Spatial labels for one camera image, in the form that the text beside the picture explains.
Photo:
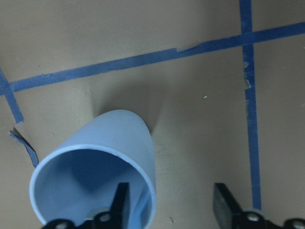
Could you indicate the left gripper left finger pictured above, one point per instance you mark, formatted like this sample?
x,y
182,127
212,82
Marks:
x,y
116,217

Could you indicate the light blue plastic cup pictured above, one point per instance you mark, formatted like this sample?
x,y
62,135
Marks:
x,y
81,176

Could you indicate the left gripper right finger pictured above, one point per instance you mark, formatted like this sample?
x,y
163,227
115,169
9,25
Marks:
x,y
229,214

